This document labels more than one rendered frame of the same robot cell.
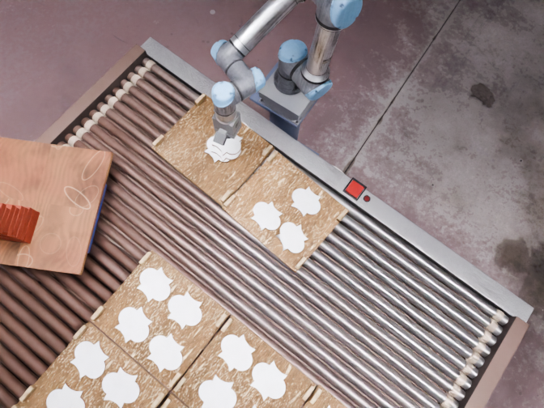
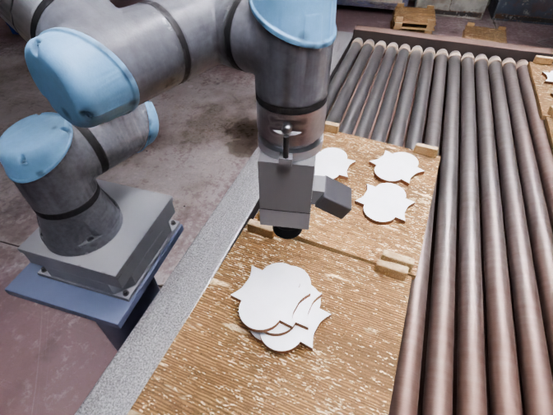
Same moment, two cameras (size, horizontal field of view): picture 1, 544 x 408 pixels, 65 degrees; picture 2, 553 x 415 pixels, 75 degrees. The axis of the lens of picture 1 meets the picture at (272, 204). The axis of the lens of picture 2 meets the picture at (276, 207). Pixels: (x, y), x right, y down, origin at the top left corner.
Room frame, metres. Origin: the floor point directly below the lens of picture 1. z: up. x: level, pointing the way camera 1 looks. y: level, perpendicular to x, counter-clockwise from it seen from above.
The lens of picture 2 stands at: (0.83, 0.53, 1.51)
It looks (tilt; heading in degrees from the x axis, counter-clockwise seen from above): 45 degrees down; 258
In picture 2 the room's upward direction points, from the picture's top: straight up
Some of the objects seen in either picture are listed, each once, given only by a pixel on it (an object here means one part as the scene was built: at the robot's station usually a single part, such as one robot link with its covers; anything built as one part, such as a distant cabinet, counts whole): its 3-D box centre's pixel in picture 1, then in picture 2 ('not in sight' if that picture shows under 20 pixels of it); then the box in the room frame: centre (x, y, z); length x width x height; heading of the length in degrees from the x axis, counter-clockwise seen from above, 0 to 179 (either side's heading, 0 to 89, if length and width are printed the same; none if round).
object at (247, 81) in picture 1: (245, 80); (203, 26); (0.82, 0.13, 1.38); 0.11 x 0.11 x 0.08; 42
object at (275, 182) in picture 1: (285, 209); (355, 187); (0.51, -0.06, 0.93); 0.41 x 0.35 x 0.02; 54
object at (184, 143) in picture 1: (213, 148); (287, 341); (0.76, 0.28, 0.93); 0.41 x 0.35 x 0.02; 56
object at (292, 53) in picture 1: (293, 58); (51, 160); (1.11, -0.03, 1.13); 0.13 x 0.12 x 0.14; 42
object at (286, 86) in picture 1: (291, 74); (74, 209); (1.11, -0.03, 1.01); 0.15 x 0.15 x 0.10
